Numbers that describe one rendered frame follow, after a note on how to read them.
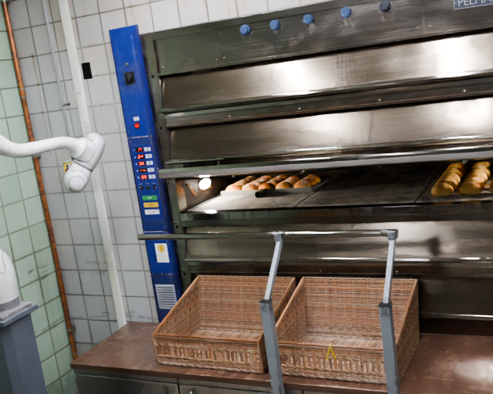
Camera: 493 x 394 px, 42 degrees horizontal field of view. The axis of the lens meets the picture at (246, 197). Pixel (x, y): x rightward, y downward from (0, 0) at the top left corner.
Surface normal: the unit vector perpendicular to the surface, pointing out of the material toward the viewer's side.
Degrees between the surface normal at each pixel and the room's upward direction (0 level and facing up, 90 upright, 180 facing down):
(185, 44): 90
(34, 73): 90
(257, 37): 90
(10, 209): 90
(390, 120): 70
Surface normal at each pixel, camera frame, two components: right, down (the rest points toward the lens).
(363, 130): -0.44, -0.11
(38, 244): 0.90, -0.04
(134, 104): -0.41, 0.23
